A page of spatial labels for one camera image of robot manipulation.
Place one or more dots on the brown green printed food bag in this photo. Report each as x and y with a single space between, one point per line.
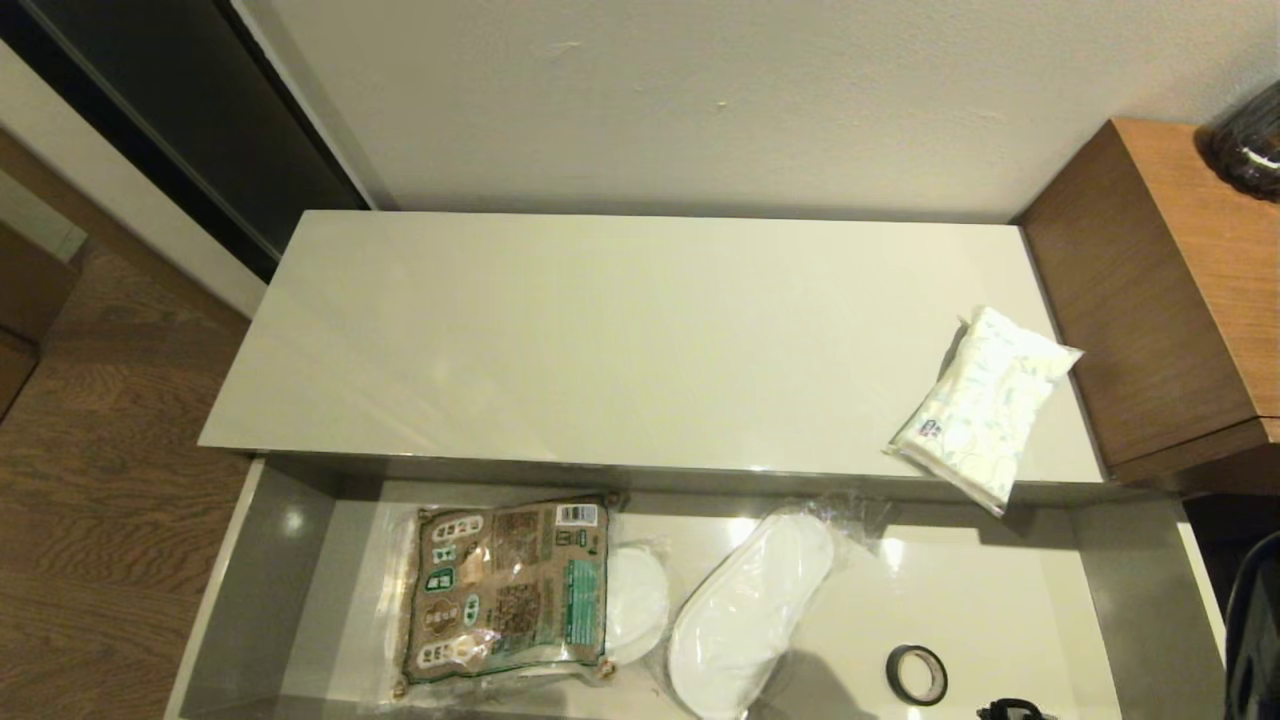
510 590

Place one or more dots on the blue patterned tissue pack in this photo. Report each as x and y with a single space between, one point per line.
985 410

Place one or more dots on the dark adhesive tape roll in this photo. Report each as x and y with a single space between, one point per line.
892 682

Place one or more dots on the white cabinet drawer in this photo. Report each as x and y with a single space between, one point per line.
270 600

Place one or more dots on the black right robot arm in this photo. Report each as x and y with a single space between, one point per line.
1258 640

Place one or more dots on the white glossy cabinet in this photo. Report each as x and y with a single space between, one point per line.
650 340

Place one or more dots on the dark sliding door panel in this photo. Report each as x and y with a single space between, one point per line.
200 110

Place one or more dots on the brown wooden side cabinet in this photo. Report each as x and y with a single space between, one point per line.
1150 300

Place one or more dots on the tan wooden furniture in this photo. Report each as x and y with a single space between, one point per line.
25 290

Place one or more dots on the dark glass vase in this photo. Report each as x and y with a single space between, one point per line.
1250 150

